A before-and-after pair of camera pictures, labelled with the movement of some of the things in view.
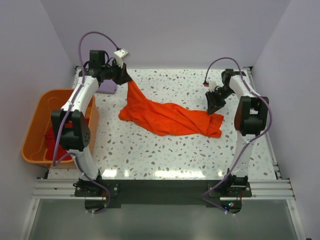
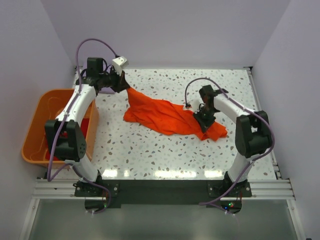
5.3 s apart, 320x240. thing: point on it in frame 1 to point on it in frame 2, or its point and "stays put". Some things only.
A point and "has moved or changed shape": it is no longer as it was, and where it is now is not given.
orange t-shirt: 169,119 has moved or changed shape
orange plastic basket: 40,119 stays put
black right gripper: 216,97 to 204,119
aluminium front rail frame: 64,190 stays put
